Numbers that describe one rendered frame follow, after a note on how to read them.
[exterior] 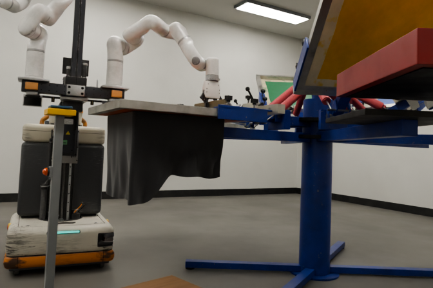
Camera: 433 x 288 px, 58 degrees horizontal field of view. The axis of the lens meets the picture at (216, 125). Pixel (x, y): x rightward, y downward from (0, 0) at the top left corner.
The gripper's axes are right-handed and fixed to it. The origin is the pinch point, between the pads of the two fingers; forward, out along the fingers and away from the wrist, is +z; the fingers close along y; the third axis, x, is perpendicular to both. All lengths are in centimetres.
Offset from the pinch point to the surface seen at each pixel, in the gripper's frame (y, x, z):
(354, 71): 2, 102, -6
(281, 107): -23.4, 34.2, -0.1
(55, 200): 78, -10, 51
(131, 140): 52, 21, 21
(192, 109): 26.1, 29.3, 5.3
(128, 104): 57, 29, 6
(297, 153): -411, -380, 25
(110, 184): 51, -14, 44
